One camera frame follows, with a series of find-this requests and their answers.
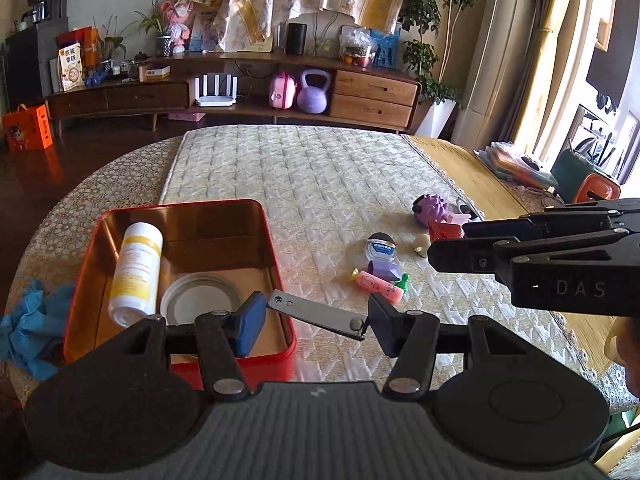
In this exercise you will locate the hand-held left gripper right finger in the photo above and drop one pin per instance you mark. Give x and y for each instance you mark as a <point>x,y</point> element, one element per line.
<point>385,322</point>

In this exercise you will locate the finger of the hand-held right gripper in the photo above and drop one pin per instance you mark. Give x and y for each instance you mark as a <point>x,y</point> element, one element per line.
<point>500,230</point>
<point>460,256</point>

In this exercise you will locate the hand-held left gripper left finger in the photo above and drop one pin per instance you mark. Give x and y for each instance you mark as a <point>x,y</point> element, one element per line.
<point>252,322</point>

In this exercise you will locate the small red object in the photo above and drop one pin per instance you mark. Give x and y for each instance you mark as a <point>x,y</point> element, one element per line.
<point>445,231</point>

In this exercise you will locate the cream egg-shaped toy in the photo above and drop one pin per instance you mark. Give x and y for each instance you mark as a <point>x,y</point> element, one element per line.
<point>421,246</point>

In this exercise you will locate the pink highlighter pen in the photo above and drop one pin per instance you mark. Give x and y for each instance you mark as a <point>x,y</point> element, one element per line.
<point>372,282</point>

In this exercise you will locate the purple block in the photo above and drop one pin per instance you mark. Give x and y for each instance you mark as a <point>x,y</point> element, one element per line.
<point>385,271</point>

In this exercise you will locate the metal nail clipper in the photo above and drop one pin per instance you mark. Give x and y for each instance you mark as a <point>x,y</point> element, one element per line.
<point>320,312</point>

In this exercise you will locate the red metal tin box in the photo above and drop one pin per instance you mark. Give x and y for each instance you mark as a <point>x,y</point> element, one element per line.
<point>200,230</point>

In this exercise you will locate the purple spiky toy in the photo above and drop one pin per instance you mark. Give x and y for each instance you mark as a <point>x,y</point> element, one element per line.
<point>432,207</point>

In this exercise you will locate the round metal lid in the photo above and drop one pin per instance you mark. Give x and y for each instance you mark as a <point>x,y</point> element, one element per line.
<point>200,300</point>

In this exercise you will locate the yellow lace-edged cloth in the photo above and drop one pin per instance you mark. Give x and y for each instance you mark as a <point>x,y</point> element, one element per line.
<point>475,175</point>

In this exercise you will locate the stack of papers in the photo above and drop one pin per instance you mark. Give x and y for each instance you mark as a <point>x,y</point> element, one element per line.
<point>515,170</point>

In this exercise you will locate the teal case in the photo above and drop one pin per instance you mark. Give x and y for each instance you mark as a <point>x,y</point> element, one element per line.
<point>570,175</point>

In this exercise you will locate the orange case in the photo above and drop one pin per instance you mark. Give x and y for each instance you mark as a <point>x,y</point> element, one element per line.
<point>597,190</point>

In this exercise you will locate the white planter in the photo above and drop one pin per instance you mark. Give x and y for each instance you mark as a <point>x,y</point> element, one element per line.
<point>437,117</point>

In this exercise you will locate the white and yellow bottle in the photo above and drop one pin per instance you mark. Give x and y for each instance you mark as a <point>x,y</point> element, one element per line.
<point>135,270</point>

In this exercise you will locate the white quilted mat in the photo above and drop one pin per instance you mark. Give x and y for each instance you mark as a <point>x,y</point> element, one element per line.
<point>325,185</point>

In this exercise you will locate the beige window curtain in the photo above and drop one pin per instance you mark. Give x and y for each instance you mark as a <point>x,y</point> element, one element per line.
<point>505,50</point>

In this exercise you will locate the wooden tv cabinet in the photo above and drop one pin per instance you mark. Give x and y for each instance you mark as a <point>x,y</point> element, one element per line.
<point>375,92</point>

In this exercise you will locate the blue box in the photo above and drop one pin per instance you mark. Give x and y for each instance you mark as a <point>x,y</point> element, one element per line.
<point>387,50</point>

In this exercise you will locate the purple kettlebell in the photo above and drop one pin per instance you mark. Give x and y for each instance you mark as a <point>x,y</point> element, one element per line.
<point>313,97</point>

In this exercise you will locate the flat pink box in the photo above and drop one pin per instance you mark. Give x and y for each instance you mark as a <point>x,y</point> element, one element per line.
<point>186,116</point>

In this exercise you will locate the blue cloth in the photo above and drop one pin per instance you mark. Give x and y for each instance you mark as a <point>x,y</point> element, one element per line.
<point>30,325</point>

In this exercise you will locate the tall green houseplant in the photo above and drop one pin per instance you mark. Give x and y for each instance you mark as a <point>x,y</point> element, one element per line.
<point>425,10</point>

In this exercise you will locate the plastic bag of fruit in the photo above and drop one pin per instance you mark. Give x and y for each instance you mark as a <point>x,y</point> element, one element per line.
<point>356,47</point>

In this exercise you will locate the white router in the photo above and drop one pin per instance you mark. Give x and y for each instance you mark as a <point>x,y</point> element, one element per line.
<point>215,92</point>

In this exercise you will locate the pink toy suitcase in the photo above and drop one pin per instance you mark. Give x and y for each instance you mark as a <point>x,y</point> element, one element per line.
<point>282,91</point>

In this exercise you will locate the yellow and white box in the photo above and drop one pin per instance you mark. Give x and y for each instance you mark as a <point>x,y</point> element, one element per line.
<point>154,73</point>

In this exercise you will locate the black speaker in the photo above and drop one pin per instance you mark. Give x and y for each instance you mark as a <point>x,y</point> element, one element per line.
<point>295,39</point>

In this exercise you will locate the small blue toy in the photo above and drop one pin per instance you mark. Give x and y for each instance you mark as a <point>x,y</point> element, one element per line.
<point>95,79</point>

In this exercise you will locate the potted orchid plant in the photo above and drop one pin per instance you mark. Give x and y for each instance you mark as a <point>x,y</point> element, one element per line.
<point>162,42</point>

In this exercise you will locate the framed picture card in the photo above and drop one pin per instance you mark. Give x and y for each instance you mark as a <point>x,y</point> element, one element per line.
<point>202,32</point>

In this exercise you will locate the orange paper bag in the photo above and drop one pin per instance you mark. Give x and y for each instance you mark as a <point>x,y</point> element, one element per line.
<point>27,130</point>

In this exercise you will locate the pink doll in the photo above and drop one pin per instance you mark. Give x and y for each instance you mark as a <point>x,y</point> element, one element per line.
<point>179,22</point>

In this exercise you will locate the cream snack bag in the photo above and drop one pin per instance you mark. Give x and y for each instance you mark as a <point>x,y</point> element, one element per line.
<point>71,70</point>

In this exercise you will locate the small potted plant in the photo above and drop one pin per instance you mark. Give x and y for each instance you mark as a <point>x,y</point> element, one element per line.
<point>112,42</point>

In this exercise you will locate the red gift bag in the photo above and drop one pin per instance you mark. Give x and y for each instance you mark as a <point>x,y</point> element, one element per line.
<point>82,42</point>

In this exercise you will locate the dark cabinet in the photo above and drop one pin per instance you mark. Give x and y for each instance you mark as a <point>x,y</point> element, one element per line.
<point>30,65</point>

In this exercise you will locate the black coffee machine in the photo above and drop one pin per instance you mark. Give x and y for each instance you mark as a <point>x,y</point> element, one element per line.
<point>47,2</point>

